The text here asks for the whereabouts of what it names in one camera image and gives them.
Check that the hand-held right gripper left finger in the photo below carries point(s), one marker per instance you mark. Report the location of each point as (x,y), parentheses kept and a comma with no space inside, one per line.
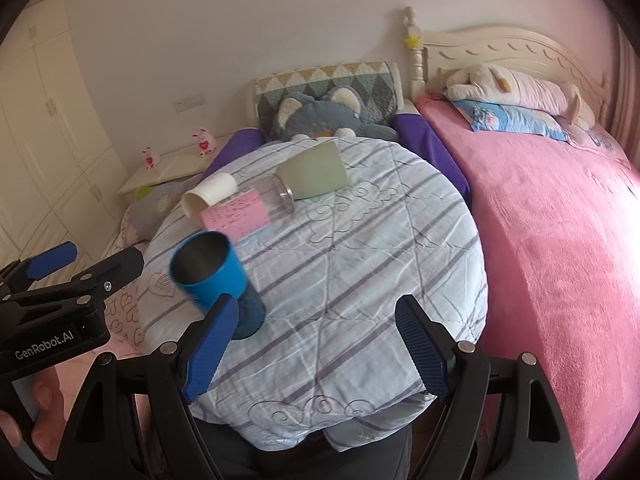
(212,345)

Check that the blue metal cup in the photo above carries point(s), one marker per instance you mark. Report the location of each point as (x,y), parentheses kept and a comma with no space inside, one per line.
(220,275)

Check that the pink fleece blanket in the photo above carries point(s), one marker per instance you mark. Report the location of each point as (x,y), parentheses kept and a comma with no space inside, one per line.
(550,260)

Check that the small pink rabbit figurine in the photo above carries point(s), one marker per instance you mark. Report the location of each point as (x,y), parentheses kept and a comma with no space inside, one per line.
(204,142)
(149,159)

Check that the person's left hand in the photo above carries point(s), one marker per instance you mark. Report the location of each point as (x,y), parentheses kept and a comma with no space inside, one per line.
(46,395)

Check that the yellow star ornament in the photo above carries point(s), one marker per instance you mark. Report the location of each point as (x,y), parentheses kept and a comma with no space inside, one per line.
(412,42)

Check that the white wall socket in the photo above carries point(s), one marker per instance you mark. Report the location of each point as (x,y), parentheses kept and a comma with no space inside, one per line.
(190,101)

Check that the white paper cup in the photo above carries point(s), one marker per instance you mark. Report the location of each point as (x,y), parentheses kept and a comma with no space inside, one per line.
(215,187)

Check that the cream carved bed headboard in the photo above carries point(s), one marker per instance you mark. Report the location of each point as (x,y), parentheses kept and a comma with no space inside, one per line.
(500,47)

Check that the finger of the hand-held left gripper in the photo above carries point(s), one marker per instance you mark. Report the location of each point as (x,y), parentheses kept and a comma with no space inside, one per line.
(117,267)
(50,261)

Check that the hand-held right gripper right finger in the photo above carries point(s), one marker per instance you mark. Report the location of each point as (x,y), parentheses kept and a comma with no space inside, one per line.
(422,345)

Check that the diamond patterned cushion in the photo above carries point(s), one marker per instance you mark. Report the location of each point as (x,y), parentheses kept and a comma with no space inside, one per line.
(320,75)

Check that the blue printed pillow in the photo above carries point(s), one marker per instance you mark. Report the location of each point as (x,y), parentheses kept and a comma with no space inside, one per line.
(500,117)

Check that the pink printed pillow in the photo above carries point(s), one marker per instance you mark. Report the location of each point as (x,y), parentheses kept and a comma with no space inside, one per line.
(600,140)

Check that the grey plush toy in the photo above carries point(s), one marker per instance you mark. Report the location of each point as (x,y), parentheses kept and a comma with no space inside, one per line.
(320,115)

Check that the purple bed bumper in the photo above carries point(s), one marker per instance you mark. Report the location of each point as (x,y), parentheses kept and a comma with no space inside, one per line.
(430,150)
(235,152)

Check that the pink curtain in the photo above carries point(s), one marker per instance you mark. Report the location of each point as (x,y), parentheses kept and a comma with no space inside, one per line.
(627,100)

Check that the white nightstand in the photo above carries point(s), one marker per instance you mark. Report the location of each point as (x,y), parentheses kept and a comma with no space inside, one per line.
(170,165)

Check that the pale green cup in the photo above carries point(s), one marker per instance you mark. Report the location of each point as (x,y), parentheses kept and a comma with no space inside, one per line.
(315,170)

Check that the cream wardrobe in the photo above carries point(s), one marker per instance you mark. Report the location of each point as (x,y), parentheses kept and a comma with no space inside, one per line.
(40,135)

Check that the pink heart print sheet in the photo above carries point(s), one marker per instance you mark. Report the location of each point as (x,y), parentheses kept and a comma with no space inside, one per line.
(125,316)

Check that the white plush toy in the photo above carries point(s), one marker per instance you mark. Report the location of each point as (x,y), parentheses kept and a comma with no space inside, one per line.
(525,87)

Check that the grey flower pillow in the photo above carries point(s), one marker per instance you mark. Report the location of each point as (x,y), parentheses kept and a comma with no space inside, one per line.
(155,207)

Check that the striped light quilt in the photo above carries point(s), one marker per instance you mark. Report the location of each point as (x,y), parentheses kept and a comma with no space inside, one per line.
(350,285)

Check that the clear cup with pink label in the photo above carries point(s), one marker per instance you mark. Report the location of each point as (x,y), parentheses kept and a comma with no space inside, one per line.
(235,212)

